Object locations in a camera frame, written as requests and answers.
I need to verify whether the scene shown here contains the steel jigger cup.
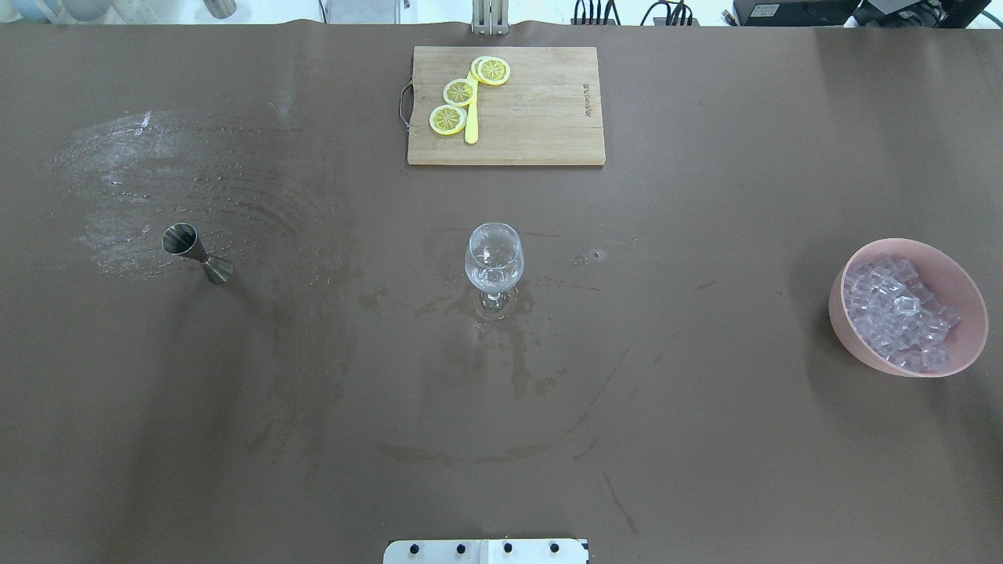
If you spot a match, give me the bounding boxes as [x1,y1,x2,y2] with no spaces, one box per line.
[161,222,235,284]

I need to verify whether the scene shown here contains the clear wine glass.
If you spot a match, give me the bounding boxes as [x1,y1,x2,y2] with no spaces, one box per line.
[465,222,524,312]

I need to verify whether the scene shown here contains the ice cubes pile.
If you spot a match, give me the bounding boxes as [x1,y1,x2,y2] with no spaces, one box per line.
[842,254,962,374]

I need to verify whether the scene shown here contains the bamboo cutting board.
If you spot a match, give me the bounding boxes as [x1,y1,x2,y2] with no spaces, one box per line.
[406,46,607,165]

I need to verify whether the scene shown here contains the middle lemon slice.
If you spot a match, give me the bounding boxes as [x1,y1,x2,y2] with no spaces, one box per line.
[442,78,479,108]

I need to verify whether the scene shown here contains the far lemon slice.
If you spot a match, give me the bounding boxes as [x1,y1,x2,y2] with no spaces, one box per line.
[470,55,511,86]

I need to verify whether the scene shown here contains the pink bowl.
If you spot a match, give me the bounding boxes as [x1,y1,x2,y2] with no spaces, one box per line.
[827,238,989,378]

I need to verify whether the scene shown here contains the lemon slice near handle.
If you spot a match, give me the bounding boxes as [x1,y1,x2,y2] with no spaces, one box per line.
[429,104,467,136]

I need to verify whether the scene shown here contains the aluminium frame post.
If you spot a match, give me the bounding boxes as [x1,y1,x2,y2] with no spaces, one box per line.
[472,0,511,36]

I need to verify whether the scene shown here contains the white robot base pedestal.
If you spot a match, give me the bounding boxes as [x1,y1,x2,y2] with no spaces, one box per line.
[382,538,591,563]

